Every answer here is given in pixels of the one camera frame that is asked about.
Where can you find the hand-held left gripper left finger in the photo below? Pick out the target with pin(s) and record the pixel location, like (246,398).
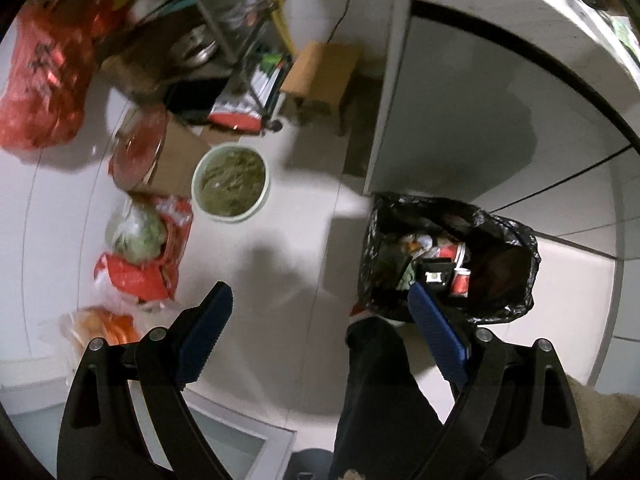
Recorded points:
(205,330)

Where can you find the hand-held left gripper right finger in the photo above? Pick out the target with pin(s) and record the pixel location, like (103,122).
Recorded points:
(437,330)

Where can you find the black trash bag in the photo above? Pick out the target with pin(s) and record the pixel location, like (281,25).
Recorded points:
(500,230)

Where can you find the red and white cup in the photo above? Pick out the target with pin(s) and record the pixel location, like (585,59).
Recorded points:
(461,282)

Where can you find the black small box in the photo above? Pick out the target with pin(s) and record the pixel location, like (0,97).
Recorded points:
(435,270)

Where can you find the red can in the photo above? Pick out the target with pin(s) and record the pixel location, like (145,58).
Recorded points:
(450,252)

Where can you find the red bag with cabbage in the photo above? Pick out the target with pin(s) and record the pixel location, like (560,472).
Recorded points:
(135,275)

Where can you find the clear bag of carrots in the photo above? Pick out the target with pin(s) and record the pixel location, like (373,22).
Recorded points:
(115,327)

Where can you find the person's black trouser leg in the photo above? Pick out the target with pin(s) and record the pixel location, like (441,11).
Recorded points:
(380,400)

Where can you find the white framed glass panel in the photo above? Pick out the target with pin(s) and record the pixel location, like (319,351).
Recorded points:
(235,440)

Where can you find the green bowl of vegetables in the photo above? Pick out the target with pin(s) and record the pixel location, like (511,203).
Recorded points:
(230,180)

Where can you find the brown cardboard box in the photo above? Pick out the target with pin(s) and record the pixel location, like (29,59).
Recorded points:
(180,160)

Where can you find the red round lid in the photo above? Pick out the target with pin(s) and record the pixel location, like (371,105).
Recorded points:
(137,150)

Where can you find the beige mat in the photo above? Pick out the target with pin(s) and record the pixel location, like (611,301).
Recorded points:
(605,425)

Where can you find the red and white packet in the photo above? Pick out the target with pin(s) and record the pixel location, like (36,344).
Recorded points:
(235,115)

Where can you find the white cabinet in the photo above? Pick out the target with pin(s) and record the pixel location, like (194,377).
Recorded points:
(475,85)

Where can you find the metal pot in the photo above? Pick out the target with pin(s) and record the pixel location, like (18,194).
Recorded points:
(195,47)

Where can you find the brown wooden stool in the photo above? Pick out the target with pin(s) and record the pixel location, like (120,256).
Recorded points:
(325,70)

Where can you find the large red plastic bag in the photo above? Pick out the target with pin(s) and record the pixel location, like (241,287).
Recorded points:
(40,85)

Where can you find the metal rack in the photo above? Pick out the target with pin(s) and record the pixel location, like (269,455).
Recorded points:
(210,15)

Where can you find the yellow pipe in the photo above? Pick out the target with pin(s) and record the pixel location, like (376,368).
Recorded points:
(280,20)

